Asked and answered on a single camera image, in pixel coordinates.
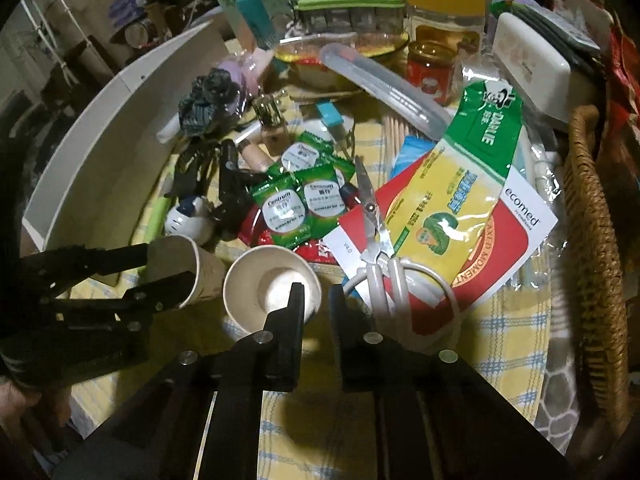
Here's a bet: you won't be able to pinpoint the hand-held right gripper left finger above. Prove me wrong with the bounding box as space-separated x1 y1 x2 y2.
55 282 306 480

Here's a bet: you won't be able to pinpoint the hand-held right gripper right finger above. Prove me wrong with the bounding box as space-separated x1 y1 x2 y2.
327 284 576 480

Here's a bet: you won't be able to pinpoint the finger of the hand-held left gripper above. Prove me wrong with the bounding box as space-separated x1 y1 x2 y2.
20 242 151 286
40 271 196 332

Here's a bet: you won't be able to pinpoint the beige paper cup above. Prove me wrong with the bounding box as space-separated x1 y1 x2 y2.
145 235 227 309
222 246 323 339

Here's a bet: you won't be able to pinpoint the white handled scissors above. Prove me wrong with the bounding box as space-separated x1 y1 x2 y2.
344 156 462 343

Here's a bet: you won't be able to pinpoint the white storage box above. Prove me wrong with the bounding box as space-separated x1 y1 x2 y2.
22 20 236 261

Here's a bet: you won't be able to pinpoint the person's left hand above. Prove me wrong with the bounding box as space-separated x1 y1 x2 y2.
0 379 71 441

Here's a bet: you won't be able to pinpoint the white blue round gadget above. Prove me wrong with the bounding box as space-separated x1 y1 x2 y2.
164 196 214 242

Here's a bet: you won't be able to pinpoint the red snack packet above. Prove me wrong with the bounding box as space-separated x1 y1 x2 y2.
238 204 347 267

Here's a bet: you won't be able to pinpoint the green white sachet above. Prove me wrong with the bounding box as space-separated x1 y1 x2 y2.
292 164 352 234
248 175 309 249
279 130 337 175

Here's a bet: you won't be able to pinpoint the red white leaflet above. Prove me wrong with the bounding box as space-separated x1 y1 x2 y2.
322 160 559 337

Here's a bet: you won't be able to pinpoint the white cosmetic tube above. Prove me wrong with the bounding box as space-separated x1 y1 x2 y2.
234 124 262 150

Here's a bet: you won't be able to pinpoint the green yellow snack packet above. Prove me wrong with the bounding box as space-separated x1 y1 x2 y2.
394 80 526 287

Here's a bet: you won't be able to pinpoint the dark knitted scrunchie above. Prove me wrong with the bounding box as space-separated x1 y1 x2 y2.
177 70 242 137

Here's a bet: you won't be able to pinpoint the dark wooden chair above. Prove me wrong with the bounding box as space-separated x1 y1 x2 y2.
39 34 112 112

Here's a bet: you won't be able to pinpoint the light blue packet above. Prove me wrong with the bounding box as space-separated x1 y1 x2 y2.
391 135 437 182

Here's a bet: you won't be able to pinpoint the glass foundation bottle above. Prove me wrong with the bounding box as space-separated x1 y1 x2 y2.
251 94 297 157

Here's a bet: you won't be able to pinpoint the bundle of wooden sticks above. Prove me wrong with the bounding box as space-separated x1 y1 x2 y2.
381 114 437 162

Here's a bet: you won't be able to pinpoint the grey patterned floor mat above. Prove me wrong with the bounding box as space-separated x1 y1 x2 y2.
535 354 601 467

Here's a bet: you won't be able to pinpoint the round metal pot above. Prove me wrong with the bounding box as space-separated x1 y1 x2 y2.
124 19 162 49

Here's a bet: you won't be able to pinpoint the pink pouch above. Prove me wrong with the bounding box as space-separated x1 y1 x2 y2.
215 49 277 112

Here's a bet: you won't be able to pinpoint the white pole rack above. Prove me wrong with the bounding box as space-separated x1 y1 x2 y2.
29 0 72 92

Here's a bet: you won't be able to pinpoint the clear plastic bag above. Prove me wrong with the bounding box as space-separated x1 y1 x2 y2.
520 122 568 283

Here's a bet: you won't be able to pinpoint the translucent toothbrush case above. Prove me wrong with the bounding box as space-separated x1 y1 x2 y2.
319 42 454 142

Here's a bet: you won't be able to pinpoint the stack of purple boxes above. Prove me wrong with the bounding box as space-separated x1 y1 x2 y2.
106 0 152 29

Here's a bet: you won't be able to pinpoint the brown wicker basket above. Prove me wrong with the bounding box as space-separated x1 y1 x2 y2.
564 104 632 438

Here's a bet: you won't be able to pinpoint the glass bowl of snacks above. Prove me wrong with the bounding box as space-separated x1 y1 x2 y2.
272 31 412 97

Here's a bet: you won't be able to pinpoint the small red jar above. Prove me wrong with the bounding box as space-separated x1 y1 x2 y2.
406 40 457 107

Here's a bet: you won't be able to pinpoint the teal bottle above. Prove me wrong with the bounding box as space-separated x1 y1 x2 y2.
234 0 282 52

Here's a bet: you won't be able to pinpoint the green zip pencil case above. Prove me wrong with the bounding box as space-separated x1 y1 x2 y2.
294 0 407 37

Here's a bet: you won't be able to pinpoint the white rectangular case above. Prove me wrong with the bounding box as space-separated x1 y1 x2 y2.
491 12 572 112

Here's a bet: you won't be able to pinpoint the yellow lid plastic jar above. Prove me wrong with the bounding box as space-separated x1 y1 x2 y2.
402 0 487 57

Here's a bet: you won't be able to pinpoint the black pouch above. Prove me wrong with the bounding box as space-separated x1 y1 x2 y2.
519 2 602 69

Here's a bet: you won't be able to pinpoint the purple green toy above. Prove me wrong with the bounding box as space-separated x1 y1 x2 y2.
491 0 541 17

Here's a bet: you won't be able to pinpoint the red plastic bag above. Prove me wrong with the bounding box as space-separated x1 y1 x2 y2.
550 0 640 128

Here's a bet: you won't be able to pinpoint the green handled tool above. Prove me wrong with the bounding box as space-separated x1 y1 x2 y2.
144 194 169 242

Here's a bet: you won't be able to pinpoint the black cord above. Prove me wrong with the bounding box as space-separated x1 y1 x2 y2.
169 141 222 197

